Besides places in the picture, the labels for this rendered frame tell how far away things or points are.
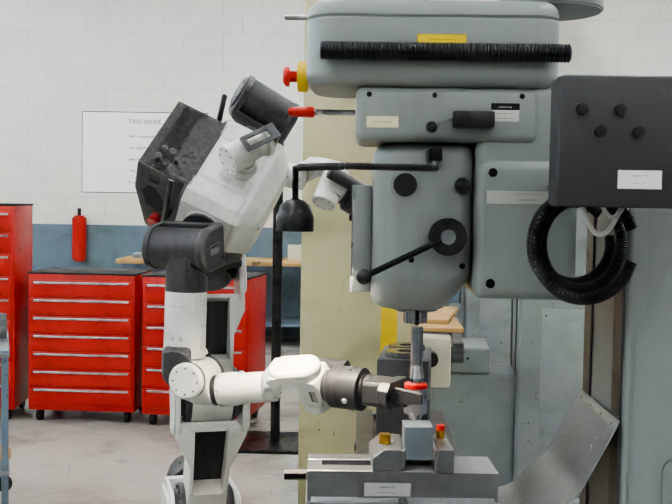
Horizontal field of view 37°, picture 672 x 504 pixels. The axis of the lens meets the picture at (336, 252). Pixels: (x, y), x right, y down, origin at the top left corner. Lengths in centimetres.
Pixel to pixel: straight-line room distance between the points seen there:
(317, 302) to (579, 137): 220
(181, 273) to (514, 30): 84
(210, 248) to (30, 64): 959
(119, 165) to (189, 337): 919
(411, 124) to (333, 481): 66
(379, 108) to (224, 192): 50
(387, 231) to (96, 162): 957
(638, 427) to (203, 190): 103
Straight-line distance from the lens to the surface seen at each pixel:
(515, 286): 188
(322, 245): 370
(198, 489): 272
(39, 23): 1169
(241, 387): 213
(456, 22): 188
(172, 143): 228
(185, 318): 215
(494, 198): 187
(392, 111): 186
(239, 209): 220
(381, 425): 236
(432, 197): 188
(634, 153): 166
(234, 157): 214
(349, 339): 373
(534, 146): 189
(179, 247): 214
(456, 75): 187
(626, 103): 166
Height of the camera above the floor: 152
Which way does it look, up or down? 3 degrees down
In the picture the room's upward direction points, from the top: 1 degrees clockwise
